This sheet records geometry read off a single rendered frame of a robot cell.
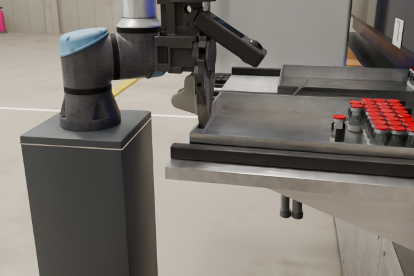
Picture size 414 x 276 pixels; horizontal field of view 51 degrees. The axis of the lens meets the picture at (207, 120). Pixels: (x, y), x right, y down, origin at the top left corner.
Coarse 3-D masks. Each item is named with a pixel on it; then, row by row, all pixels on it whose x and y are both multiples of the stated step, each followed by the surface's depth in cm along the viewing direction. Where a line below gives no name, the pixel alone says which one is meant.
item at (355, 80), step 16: (288, 80) 115; (320, 80) 115; (336, 80) 115; (352, 80) 115; (368, 80) 115; (384, 80) 114; (400, 80) 113; (352, 96) 92; (368, 96) 91; (384, 96) 91; (400, 96) 90
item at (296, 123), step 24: (240, 96) 88; (264, 96) 87; (288, 96) 86; (216, 120) 82; (240, 120) 82; (264, 120) 82; (288, 120) 82; (312, 120) 82; (216, 144) 65; (240, 144) 64; (264, 144) 63; (288, 144) 62; (312, 144) 62; (336, 144) 61; (360, 144) 60
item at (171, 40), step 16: (160, 0) 64; (176, 0) 62; (192, 0) 61; (208, 0) 62; (176, 16) 65; (192, 16) 64; (160, 32) 66; (176, 32) 65; (192, 32) 65; (160, 48) 65; (176, 48) 65; (192, 48) 64; (208, 48) 64; (160, 64) 65; (176, 64) 65; (192, 64) 65; (208, 64) 64
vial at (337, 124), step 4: (336, 120) 68; (340, 120) 68; (344, 120) 68; (332, 124) 69; (336, 124) 68; (340, 124) 68; (344, 124) 69; (332, 128) 69; (336, 128) 68; (340, 128) 68; (332, 132) 69; (332, 136) 69; (332, 140) 69
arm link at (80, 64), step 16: (80, 32) 103; (96, 32) 100; (64, 48) 100; (80, 48) 99; (96, 48) 101; (112, 48) 102; (64, 64) 102; (80, 64) 100; (96, 64) 101; (112, 64) 103; (64, 80) 104; (80, 80) 102; (96, 80) 103; (112, 80) 108
